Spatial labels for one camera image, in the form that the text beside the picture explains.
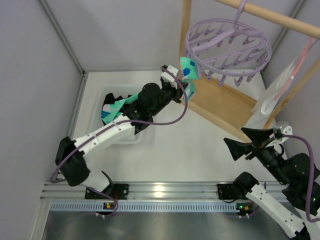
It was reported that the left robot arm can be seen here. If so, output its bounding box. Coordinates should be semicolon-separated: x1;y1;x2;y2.
55;80;189;196

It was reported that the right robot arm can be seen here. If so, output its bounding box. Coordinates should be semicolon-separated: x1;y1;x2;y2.
217;125;320;240

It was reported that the wooden hanger rack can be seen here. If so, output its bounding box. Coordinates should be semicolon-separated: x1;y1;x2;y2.
179;0;320;141

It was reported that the pile of socks in bin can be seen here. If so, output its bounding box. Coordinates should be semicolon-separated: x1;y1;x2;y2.
100;92;141;126

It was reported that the purple round clip hanger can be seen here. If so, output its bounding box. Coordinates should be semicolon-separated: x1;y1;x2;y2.
184;0;272;86

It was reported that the clear plastic bag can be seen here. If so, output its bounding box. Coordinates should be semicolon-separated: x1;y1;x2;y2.
246;38;316;128

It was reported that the white plastic bin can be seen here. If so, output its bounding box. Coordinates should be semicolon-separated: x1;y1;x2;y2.
87;84;156;145

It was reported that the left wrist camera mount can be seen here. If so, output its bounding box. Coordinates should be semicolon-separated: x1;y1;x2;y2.
160;65;180;89

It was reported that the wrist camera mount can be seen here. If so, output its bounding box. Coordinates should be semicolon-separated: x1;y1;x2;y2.
272;122;293;144
160;65;180;89

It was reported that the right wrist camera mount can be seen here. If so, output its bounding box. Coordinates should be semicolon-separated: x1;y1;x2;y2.
272;122;293;144

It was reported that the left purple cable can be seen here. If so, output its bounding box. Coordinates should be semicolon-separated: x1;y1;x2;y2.
50;66;188;218

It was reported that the aluminium rail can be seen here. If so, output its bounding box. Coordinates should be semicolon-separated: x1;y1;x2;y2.
39;181;313;201

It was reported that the perforated cable duct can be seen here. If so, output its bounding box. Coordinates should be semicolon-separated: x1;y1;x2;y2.
50;201;240;213

